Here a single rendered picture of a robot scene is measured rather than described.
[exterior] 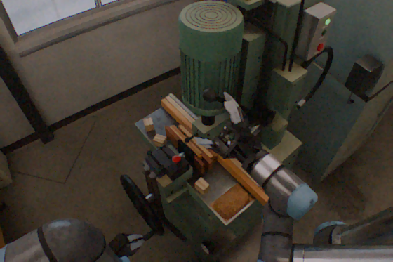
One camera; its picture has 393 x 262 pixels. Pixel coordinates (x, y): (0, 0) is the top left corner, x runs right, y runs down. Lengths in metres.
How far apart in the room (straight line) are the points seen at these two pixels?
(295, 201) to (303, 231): 1.47
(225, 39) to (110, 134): 1.88
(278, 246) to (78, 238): 0.44
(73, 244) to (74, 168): 1.73
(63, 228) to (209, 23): 0.59
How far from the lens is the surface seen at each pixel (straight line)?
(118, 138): 2.46
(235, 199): 1.07
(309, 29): 0.95
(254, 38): 0.87
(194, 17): 0.79
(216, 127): 1.08
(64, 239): 0.69
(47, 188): 2.40
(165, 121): 1.31
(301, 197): 0.66
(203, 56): 0.77
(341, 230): 0.96
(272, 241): 0.71
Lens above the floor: 1.90
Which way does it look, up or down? 49 degrees down
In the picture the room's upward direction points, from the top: straight up
